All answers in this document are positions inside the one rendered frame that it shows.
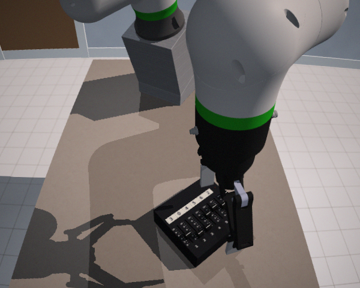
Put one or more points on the black lighting desk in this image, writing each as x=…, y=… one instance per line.
x=196, y=210

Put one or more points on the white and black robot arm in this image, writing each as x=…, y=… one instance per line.
x=240, y=50

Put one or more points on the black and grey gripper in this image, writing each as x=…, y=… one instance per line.
x=241, y=217

